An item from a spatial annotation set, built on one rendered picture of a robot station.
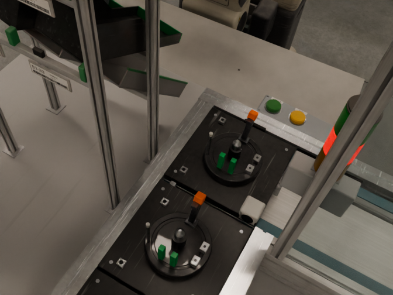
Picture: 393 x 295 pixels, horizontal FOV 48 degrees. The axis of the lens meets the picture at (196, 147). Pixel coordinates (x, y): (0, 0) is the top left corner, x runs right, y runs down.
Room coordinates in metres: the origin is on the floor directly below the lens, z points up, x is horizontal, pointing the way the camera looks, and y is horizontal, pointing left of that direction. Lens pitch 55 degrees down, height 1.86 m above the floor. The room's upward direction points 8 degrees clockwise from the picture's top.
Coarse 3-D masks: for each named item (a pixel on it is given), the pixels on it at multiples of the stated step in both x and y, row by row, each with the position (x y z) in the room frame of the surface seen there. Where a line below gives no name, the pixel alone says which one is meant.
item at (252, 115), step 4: (252, 112) 0.66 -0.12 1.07; (256, 112) 0.67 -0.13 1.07; (248, 116) 0.66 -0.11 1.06; (252, 116) 0.65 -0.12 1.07; (256, 116) 0.65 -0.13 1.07; (248, 120) 0.64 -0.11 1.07; (252, 120) 0.65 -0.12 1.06; (248, 124) 0.65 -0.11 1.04; (252, 124) 0.65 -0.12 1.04; (244, 128) 0.65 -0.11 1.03; (248, 128) 0.65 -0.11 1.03; (244, 132) 0.64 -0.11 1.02; (248, 132) 0.64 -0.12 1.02; (244, 136) 0.64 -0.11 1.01
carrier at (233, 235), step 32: (160, 192) 0.48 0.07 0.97; (128, 224) 0.39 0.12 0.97; (160, 224) 0.39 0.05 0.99; (192, 224) 0.40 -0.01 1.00; (224, 224) 0.42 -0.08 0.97; (128, 256) 0.32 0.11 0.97; (160, 256) 0.32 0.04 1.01; (192, 256) 0.33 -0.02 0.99; (224, 256) 0.35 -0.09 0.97; (160, 288) 0.27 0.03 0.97; (192, 288) 0.27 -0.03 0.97
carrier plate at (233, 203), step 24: (216, 120) 0.71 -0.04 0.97; (192, 144) 0.62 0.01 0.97; (264, 144) 0.65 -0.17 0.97; (288, 144) 0.66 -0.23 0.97; (168, 168) 0.55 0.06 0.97; (192, 168) 0.55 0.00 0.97; (264, 168) 0.58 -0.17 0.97; (192, 192) 0.50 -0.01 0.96; (216, 192) 0.50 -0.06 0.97; (240, 192) 0.51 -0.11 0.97; (264, 192) 0.52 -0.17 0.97
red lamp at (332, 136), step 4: (332, 132) 0.41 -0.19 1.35; (328, 136) 0.42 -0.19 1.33; (332, 136) 0.40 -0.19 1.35; (336, 136) 0.40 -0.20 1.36; (328, 140) 0.41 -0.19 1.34; (332, 140) 0.40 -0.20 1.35; (324, 144) 0.41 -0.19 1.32; (328, 144) 0.40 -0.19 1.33; (324, 148) 0.41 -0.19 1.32; (328, 148) 0.40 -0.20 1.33; (324, 152) 0.40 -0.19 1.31
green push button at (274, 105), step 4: (268, 100) 0.80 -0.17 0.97; (272, 100) 0.80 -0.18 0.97; (276, 100) 0.80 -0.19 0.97; (268, 104) 0.78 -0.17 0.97; (272, 104) 0.78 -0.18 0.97; (276, 104) 0.79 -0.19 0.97; (280, 104) 0.79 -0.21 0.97; (268, 108) 0.77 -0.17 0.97; (272, 108) 0.77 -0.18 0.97; (276, 108) 0.77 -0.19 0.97; (280, 108) 0.78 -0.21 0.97
